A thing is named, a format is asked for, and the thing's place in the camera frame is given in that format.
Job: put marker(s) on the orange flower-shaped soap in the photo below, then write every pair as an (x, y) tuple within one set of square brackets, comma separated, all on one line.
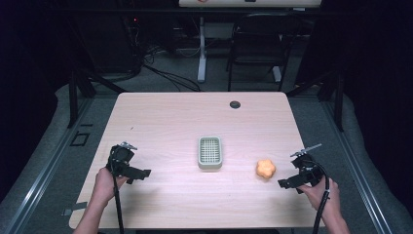
[(266, 168)]

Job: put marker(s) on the white desk leg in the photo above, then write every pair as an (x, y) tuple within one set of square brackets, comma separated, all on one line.
[(202, 52)]

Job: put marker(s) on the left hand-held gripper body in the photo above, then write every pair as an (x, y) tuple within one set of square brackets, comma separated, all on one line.
[(120, 156)]

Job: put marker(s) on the black folding chair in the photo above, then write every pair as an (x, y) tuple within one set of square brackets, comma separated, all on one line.
[(259, 42)]

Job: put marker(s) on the dark computer case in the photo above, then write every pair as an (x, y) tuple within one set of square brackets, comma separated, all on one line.
[(117, 42)]

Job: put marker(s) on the grey-green soap dish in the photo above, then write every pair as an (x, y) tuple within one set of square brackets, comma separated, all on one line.
[(210, 152)]

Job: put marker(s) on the white desk foot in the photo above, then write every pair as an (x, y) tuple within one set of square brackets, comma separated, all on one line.
[(277, 74)]

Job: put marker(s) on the person's left hand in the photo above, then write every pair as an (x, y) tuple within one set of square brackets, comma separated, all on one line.
[(105, 183)]

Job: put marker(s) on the black metal stand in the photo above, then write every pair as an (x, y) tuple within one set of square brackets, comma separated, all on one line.
[(73, 97), (339, 104)]

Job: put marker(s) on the person's right hand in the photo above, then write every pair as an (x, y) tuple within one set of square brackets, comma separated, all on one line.
[(321, 195)]

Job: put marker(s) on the black table grommet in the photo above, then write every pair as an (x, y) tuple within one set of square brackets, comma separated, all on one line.
[(235, 104)]

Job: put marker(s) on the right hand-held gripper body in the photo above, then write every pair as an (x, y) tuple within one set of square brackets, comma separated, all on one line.
[(309, 169)]

